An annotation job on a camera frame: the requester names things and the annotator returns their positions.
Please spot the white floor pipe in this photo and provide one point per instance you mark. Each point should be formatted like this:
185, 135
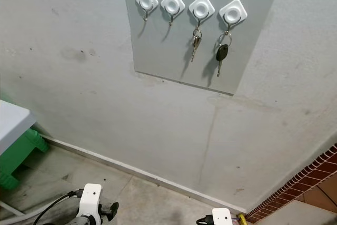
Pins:
39, 210

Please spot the green plastic stool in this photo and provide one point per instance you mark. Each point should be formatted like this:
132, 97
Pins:
22, 154

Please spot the white table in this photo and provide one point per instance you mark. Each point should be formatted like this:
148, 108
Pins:
13, 122

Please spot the silver key bunch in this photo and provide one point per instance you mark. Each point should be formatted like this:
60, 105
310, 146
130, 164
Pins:
196, 42

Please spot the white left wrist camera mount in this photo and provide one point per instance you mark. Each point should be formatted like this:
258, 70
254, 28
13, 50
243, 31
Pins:
90, 198

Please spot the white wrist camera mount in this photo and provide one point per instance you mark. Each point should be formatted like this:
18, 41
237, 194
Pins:
222, 217
90, 198

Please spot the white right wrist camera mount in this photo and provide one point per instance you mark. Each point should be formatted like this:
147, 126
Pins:
222, 217

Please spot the grey wall board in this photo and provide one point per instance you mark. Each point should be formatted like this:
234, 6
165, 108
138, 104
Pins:
168, 51

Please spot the red brick wall edge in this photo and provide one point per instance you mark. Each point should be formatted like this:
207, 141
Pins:
310, 175

